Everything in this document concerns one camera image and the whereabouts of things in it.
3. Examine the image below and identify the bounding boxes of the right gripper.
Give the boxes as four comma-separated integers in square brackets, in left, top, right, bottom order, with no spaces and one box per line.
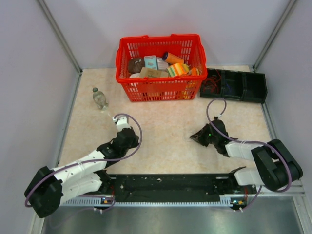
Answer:
[190,123,218,147]

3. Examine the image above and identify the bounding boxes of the red wire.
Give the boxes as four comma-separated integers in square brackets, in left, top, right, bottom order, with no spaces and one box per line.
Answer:
[203,74,222,93]
[203,75,223,94]

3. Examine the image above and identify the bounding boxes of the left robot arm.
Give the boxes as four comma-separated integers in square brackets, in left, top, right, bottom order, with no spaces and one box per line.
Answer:
[24,127,142,218]

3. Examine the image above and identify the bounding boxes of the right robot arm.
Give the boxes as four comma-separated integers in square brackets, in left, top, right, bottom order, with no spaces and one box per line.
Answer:
[190,118,303,193]

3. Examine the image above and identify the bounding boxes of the clear plastic bottle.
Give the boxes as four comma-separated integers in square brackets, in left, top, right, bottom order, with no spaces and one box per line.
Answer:
[92,87,108,110]

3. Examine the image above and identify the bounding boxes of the black three-compartment bin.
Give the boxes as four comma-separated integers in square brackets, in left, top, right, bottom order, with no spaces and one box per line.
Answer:
[199,68,268,104]

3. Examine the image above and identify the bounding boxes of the brown cardboard box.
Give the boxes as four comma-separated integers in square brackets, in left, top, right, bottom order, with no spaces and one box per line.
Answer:
[139,67,169,78]

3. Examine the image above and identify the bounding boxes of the striped yellow green sponge pack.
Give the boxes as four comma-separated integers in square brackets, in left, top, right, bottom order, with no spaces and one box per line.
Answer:
[166,63,190,77]

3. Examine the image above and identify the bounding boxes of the brown round bag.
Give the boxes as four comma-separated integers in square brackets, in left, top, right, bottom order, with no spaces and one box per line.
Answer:
[127,57,145,74]

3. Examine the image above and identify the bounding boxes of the red plastic shopping basket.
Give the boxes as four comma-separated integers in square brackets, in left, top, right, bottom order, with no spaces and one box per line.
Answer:
[116,34,207,102]

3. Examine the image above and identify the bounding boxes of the teal small box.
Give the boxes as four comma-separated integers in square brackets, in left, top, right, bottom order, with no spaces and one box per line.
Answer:
[144,55,158,70]

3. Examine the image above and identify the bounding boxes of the white grey small box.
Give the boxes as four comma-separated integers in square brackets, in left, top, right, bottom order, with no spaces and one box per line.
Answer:
[156,57,169,71]

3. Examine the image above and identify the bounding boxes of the orange cylindrical can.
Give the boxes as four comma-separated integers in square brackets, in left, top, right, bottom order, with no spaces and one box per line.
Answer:
[162,51,184,64]

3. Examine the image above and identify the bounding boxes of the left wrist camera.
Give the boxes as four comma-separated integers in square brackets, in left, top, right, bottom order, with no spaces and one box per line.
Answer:
[112,116,131,132]

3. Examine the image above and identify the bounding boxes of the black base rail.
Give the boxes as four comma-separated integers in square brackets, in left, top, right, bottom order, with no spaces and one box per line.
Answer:
[96,173,256,202]

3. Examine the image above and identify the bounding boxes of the grey slotted cable duct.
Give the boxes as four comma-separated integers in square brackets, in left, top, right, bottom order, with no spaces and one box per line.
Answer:
[60,196,245,207]

